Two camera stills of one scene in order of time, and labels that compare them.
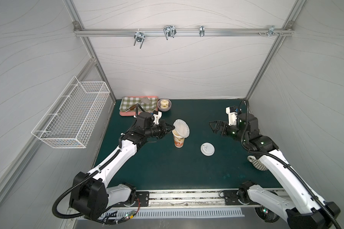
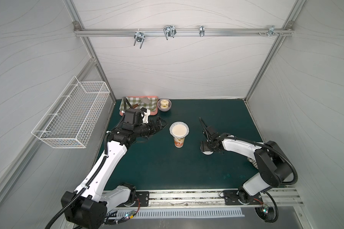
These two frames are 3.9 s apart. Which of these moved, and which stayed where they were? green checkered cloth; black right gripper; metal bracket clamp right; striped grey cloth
Moved: black right gripper
Stayed: striped grey cloth; green checkered cloth; metal bracket clamp right
